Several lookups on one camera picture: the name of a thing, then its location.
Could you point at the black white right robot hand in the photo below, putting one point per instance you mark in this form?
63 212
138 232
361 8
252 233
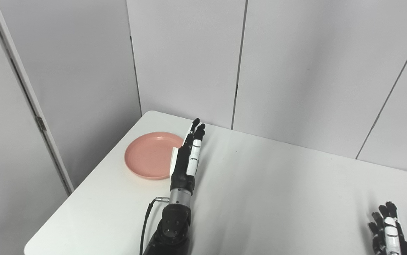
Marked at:
389 237

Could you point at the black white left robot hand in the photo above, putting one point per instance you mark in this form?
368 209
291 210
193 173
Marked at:
180 173

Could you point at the pink round plate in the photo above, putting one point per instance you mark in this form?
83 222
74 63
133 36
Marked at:
148 156

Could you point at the metal door hinge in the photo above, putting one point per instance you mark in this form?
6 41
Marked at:
40 123

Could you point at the white door frame post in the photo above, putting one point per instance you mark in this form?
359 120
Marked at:
26 92

